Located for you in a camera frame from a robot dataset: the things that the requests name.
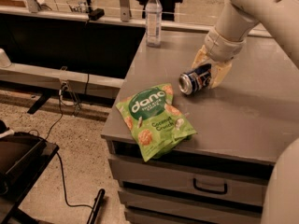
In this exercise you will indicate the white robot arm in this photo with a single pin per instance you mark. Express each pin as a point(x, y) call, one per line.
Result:
point(281, 19)

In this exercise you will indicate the white cup on ledge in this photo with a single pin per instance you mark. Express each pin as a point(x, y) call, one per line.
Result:
point(4, 60)

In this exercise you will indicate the clear plastic water bottle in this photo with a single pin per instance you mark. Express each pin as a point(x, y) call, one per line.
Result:
point(153, 11)

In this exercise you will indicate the black power adapter box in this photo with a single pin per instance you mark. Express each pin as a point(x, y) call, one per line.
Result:
point(96, 14)

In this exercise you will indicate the black side table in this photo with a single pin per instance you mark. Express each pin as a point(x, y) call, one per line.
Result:
point(23, 158)

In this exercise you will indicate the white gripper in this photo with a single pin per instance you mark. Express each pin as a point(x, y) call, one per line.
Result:
point(222, 48)

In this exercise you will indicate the green rice chip bag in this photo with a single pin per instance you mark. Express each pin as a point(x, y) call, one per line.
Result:
point(154, 123)

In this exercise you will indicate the blue pepsi can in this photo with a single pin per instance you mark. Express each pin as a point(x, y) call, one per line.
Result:
point(195, 80)

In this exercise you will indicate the black drawer handle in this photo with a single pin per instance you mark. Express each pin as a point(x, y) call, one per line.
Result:
point(209, 188)

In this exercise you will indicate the black bar on floor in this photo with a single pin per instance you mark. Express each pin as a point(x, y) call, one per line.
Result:
point(96, 206)

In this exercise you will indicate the grey drawer cabinet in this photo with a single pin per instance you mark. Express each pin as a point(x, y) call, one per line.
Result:
point(242, 127)

